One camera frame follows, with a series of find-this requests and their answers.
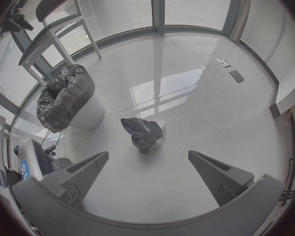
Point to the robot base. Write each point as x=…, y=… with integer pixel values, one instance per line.
x=30, y=154

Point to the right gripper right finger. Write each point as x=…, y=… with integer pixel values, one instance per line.
x=216, y=178

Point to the crumpled black plastic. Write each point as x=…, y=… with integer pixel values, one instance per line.
x=140, y=131

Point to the window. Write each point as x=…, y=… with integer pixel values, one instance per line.
x=127, y=6

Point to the white chair, dark grey seat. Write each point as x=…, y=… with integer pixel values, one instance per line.
x=56, y=5

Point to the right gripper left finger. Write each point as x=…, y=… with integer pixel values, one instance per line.
x=88, y=176

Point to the white trash bin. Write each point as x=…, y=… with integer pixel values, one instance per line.
x=91, y=112

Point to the black plastic bag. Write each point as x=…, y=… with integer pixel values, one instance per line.
x=64, y=102

